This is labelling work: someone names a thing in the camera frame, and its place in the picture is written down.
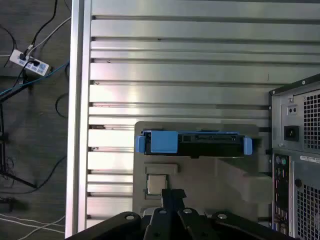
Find white floor cable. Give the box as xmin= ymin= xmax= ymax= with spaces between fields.
xmin=0 ymin=213 xmax=66 ymax=238

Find silver CPU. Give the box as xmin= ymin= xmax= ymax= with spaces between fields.
xmin=146 ymin=174 xmax=168 ymax=196

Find blue network cable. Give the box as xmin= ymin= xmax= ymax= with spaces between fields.
xmin=0 ymin=61 xmax=70 ymax=98

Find hard disk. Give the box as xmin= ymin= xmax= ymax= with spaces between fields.
xmin=134 ymin=129 xmax=253 ymax=159

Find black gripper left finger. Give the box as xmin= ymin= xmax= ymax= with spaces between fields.
xmin=65 ymin=188 xmax=174 ymax=240

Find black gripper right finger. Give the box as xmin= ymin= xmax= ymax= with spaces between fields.
xmin=172 ymin=189 xmax=298 ymax=240

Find black looped floor cable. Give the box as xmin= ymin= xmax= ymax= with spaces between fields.
xmin=55 ymin=93 xmax=70 ymax=119

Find grey parts rack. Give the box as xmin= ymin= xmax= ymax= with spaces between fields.
xmin=132 ymin=121 xmax=273 ymax=226

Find white power strip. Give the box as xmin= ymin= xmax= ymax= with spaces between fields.
xmin=9 ymin=49 xmax=52 ymax=77

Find white power cable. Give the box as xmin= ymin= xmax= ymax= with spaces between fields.
xmin=27 ymin=16 xmax=73 ymax=55

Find black power cable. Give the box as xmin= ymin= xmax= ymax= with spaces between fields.
xmin=23 ymin=0 xmax=59 ymax=57

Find black PC case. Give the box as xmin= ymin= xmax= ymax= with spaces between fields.
xmin=268 ymin=73 xmax=320 ymax=240

